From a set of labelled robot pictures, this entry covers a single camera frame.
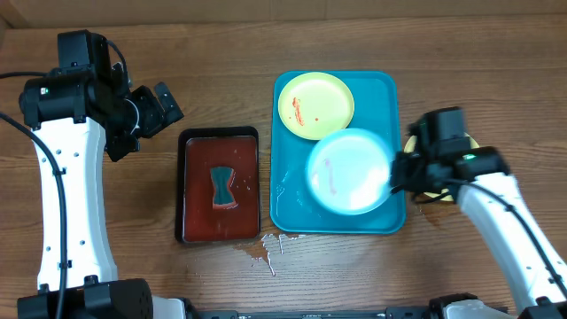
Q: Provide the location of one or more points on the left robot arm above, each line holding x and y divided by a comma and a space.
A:
78, 114

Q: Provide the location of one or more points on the green orange sponge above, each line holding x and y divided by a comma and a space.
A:
222, 179

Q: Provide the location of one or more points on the light blue plate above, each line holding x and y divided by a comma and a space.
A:
349, 172

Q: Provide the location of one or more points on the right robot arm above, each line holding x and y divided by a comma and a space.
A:
480, 182

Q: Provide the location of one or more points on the yellow-green plate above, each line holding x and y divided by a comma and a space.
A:
314, 105
444, 195

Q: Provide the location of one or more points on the black wash basin tray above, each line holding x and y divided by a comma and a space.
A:
199, 150

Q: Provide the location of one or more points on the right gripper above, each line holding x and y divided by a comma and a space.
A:
407, 181

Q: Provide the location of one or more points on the teal plastic tray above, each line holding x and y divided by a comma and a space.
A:
292, 207

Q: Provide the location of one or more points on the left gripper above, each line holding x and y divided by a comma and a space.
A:
143, 104

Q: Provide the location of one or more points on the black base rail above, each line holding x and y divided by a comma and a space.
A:
388, 313

